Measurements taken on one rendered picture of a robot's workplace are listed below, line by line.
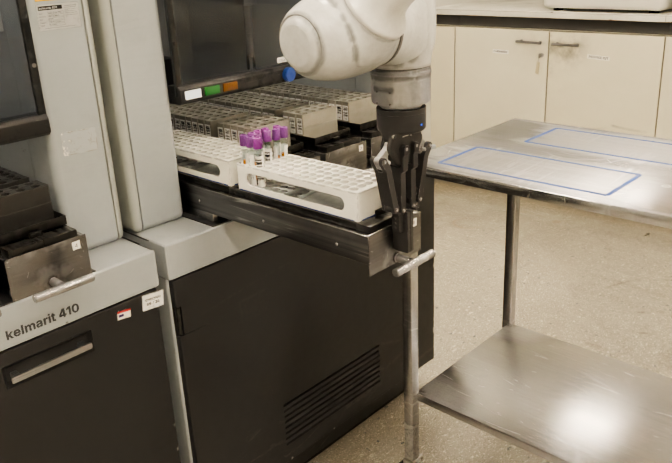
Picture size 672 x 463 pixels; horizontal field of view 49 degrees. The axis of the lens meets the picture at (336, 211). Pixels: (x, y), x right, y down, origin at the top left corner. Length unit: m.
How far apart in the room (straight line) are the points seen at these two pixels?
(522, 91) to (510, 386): 2.15
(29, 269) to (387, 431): 1.14
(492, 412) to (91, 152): 0.97
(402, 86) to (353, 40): 0.18
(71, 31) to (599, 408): 1.28
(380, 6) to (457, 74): 2.95
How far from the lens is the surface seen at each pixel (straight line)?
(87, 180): 1.35
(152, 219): 1.44
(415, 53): 1.06
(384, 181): 1.11
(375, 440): 2.03
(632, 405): 1.74
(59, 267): 1.26
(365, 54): 0.92
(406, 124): 1.09
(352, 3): 0.91
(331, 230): 1.19
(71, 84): 1.32
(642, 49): 3.40
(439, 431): 2.06
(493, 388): 1.73
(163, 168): 1.43
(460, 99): 3.86
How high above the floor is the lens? 1.24
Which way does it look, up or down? 20 degrees down
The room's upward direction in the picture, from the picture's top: 3 degrees counter-clockwise
